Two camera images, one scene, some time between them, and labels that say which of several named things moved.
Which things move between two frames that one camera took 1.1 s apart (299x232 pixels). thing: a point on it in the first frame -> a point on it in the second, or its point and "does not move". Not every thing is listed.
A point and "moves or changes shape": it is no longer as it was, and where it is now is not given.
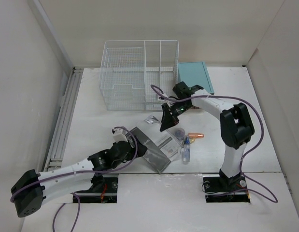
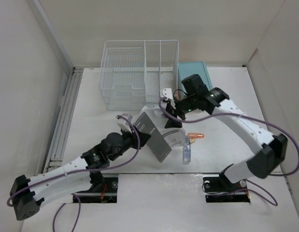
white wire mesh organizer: [129, 68] does not move
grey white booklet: [161, 146] moves or changes shape
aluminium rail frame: [54, 159] does not move
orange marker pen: [195, 135] does not move
